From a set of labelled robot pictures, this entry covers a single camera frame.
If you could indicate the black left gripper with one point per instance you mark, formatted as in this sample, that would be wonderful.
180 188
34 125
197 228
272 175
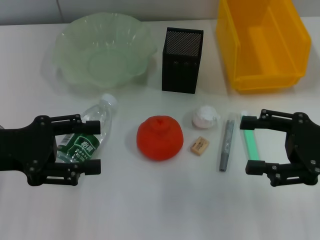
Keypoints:
27 147

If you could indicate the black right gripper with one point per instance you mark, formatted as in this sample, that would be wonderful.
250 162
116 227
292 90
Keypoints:
306 147

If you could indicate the green toothbrush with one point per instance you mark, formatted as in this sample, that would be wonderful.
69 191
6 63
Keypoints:
251 145

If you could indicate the grey pen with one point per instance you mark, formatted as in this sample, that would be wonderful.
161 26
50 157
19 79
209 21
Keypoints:
227 145

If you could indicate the clear water bottle green label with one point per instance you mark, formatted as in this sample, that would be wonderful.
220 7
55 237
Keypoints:
100 112

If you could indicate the beige eraser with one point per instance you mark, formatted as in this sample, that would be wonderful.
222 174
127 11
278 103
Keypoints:
199 146

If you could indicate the white paper ball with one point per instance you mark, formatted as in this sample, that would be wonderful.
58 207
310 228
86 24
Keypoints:
203 117

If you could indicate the orange fruit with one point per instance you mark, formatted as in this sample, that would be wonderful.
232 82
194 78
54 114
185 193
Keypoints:
160 138

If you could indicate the pale green glass fruit bowl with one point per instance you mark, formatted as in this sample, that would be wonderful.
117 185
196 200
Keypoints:
105 50

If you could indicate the black mesh pen holder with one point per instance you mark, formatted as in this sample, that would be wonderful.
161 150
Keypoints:
180 70

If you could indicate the yellow plastic bin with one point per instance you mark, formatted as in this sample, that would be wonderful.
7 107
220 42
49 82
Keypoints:
262 45

